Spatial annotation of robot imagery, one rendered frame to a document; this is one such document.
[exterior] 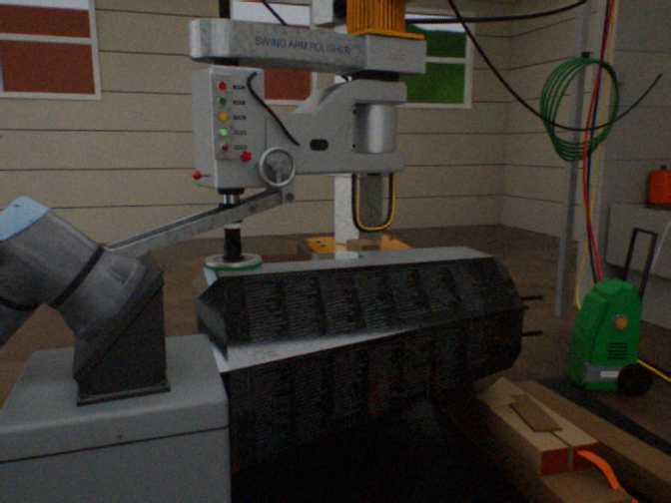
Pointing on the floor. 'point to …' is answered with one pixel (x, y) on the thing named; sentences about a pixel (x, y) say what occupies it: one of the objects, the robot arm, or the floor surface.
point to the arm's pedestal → (117, 435)
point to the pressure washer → (611, 333)
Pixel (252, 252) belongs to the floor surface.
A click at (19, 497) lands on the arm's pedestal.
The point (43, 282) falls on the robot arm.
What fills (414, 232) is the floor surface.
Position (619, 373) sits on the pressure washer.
